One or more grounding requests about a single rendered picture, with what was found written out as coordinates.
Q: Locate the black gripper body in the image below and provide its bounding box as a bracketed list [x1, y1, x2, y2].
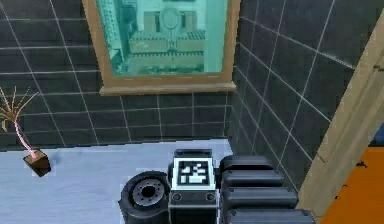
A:
[118, 170, 172, 224]

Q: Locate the pink house plant brown pot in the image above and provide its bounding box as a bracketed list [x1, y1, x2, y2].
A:
[0, 86, 52, 178]

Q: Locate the wooden framed window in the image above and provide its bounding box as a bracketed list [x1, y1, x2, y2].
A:
[81, 0, 242, 96]

